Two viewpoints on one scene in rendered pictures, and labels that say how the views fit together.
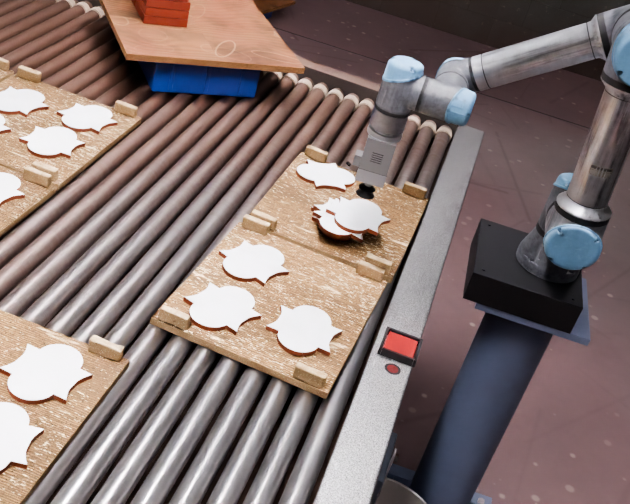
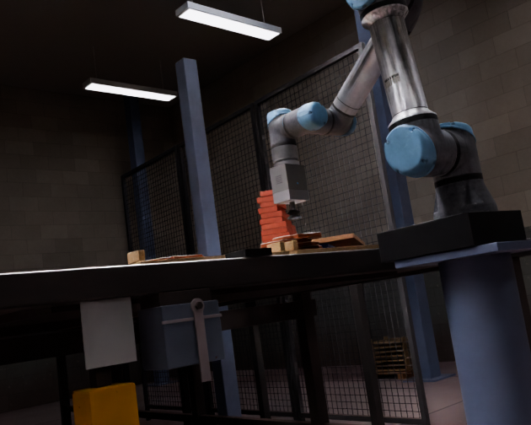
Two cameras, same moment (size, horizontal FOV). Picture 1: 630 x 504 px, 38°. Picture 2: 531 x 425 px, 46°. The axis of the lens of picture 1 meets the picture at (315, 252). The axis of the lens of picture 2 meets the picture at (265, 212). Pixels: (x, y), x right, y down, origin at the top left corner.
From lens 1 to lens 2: 1.75 m
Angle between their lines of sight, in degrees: 58
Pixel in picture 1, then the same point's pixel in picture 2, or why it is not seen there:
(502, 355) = (458, 318)
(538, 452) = not seen: outside the picture
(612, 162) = (394, 67)
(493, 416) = (491, 400)
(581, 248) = (406, 142)
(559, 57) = (368, 53)
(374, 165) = (279, 185)
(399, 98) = (274, 131)
